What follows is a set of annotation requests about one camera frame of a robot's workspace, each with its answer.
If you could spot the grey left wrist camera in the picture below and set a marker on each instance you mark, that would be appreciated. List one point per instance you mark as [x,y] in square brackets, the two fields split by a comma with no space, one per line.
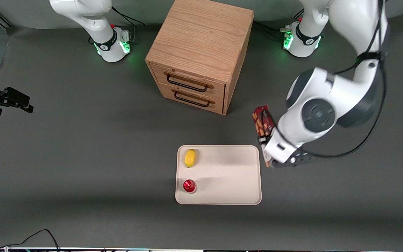
[297,160]

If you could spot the red cup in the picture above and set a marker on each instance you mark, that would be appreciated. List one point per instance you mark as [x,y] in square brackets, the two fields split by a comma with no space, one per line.
[189,186]

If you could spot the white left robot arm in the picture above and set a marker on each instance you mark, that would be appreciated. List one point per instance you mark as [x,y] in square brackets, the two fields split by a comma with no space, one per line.
[331,101]

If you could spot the red cookie box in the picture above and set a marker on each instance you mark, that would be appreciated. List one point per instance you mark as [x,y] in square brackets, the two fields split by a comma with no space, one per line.
[263,120]

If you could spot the yellow lemon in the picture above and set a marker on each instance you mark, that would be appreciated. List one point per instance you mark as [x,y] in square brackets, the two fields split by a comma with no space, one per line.
[190,158]

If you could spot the wooden drawer cabinet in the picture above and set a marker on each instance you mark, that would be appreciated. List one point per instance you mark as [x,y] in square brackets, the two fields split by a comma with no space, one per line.
[201,38]

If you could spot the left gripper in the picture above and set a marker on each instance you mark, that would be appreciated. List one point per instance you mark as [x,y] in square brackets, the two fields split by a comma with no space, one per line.
[260,140]

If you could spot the wooden drawer front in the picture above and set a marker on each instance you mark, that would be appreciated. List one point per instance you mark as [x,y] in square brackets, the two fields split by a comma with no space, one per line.
[187,78]
[192,99]

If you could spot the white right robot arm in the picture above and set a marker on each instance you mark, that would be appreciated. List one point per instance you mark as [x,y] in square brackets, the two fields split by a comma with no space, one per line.
[93,24]

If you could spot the beige plastic tray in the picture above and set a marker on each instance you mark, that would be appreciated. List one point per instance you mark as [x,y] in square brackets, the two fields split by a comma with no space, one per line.
[222,178]

